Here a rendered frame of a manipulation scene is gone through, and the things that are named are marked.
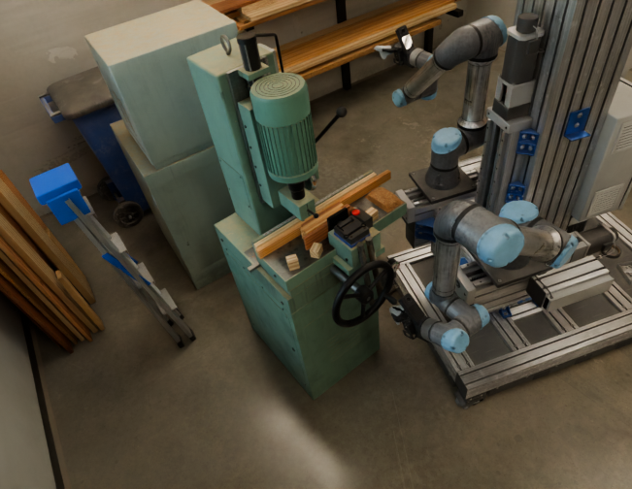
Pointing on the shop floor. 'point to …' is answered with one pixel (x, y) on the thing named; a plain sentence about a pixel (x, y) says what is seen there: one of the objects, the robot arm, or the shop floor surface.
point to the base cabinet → (308, 331)
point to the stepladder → (51, 181)
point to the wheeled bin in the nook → (99, 139)
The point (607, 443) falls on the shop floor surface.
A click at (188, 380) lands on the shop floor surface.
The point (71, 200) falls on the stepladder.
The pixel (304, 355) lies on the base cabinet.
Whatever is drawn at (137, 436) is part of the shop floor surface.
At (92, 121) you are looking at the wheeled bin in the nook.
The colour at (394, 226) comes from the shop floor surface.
